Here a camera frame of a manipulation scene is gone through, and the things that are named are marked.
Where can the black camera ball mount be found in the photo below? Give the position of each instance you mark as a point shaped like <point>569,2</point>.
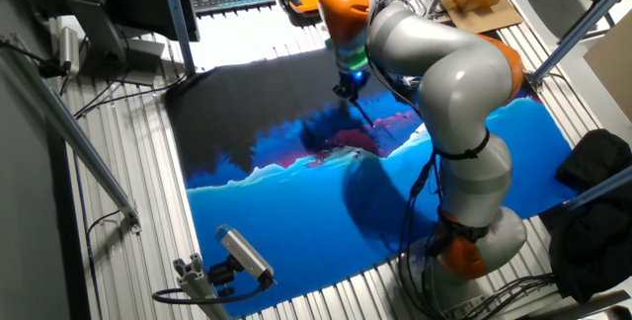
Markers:
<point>222,274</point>

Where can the black ribbon tie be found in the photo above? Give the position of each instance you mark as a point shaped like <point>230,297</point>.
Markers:
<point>459,231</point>

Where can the black jacket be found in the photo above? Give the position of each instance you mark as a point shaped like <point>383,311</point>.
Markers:
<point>592,241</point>

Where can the beige board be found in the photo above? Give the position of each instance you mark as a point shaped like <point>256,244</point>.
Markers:
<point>612,73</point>

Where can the landscape print cloth mat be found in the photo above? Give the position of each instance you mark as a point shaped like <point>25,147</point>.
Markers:
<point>296,221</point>

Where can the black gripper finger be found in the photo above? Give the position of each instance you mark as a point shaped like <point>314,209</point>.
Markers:
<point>340,90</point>
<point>354,97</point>

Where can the dark slim pen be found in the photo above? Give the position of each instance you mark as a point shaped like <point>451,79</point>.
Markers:
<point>364,114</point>

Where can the silver monitor stand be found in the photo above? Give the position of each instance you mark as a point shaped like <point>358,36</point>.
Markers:
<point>96,28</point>

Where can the silver and orange robot arm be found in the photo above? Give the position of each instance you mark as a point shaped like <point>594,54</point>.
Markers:
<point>459,78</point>

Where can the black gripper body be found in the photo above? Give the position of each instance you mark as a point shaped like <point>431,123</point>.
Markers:
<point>355,77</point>

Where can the short aluminium profile piece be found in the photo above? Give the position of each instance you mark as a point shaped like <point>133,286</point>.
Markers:
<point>195,285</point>

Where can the silver camera with blue end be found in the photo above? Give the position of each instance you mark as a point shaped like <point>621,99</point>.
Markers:
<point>244,251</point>

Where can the silver cylinder device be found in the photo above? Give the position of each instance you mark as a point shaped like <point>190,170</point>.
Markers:
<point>69,51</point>

